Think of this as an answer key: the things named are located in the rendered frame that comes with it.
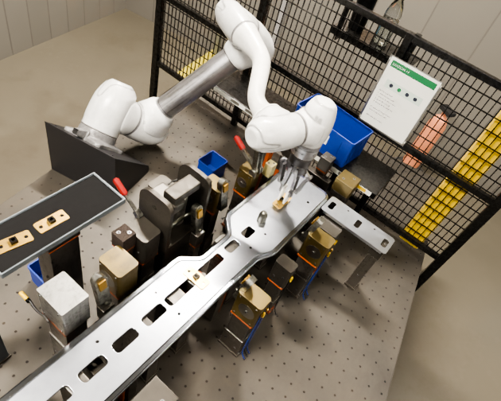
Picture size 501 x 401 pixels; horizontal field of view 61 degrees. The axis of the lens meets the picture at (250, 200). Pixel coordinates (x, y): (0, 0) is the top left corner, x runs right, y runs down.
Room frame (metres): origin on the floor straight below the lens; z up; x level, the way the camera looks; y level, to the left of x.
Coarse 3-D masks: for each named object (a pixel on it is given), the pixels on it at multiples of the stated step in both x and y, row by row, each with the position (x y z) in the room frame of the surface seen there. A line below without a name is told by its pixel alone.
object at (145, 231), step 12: (144, 216) 0.79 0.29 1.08; (132, 228) 0.73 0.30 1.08; (144, 228) 0.75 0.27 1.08; (156, 228) 0.76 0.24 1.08; (144, 240) 0.71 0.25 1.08; (156, 240) 0.74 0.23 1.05; (144, 252) 0.70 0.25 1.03; (156, 252) 0.75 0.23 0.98; (144, 264) 0.71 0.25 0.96; (144, 276) 0.72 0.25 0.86
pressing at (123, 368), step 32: (256, 192) 1.13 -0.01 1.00; (320, 192) 1.26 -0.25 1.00; (256, 224) 0.98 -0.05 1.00; (288, 224) 1.03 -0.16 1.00; (224, 256) 0.81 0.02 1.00; (256, 256) 0.85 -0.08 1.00; (160, 288) 0.62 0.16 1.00; (192, 288) 0.66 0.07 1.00; (224, 288) 0.70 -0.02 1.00; (128, 320) 0.50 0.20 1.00; (160, 320) 0.53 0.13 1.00; (192, 320) 0.56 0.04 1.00; (64, 352) 0.36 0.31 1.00; (96, 352) 0.39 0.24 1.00; (128, 352) 0.42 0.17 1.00; (160, 352) 0.45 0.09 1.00; (32, 384) 0.27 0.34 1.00; (64, 384) 0.30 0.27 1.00; (96, 384) 0.32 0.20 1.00; (128, 384) 0.35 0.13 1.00
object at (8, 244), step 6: (18, 234) 0.54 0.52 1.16; (24, 234) 0.55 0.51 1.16; (30, 234) 0.55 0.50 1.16; (0, 240) 0.51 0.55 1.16; (6, 240) 0.51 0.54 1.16; (12, 240) 0.52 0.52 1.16; (18, 240) 0.53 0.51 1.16; (24, 240) 0.53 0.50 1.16; (30, 240) 0.54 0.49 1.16; (6, 246) 0.50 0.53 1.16; (12, 246) 0.51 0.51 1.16; (18, 246) 0.51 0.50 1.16; (0, 252) 0.48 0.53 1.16
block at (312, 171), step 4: (312, 168) 1.38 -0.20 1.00; (308, 172) 1.36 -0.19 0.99; (312, 172) 1.36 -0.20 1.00; (316, 172) 1.36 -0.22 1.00; (304, 176) 1.36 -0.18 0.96; (316, 176) 1.35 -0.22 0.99; (320, 176) 1.35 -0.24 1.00; (324, 176) 1.36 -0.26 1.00; (312, 180) 1.35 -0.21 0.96; (316, 180) 1.34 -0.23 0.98; (320, 180) 1.34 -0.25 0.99; (324, 180) 1.33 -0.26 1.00; (328, 180) 1.34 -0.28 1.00; (316, 184) 1.34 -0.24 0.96; (320, 184) 1.33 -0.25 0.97; (324, 184) 1.33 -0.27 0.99; (328, 184) 1.33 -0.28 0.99; (320, 188) 1.33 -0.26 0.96; (324, 188) 1.32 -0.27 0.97
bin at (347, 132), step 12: (312, 96) 1.64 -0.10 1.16; (336, 120) 1.63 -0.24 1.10; (348, 120) 1.60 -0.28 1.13; (336, 132) 1.45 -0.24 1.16; (348, 132) 1.59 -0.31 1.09; (360, 132) 1.57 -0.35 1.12; (372, 132) 1.54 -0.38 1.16; (324, 144) 1.46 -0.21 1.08; (336, 144) 1.44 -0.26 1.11; (348, 144) 1.42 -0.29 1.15; (360, 144) 1.48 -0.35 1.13; (336, 156) 1.43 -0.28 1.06; (348, 156) 1.42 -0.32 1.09
